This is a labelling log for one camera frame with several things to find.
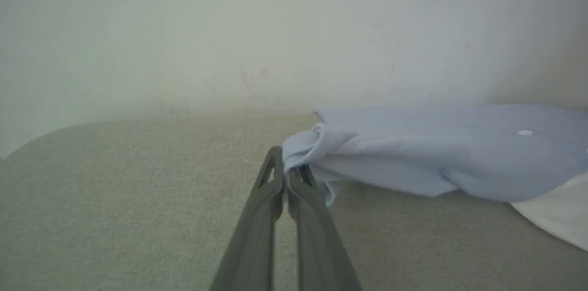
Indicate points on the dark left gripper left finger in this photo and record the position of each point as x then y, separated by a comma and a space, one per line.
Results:
257, 231

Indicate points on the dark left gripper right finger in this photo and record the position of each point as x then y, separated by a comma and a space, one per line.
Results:
317, 236

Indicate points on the light blue white shirt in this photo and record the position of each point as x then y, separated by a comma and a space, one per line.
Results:
436, 153

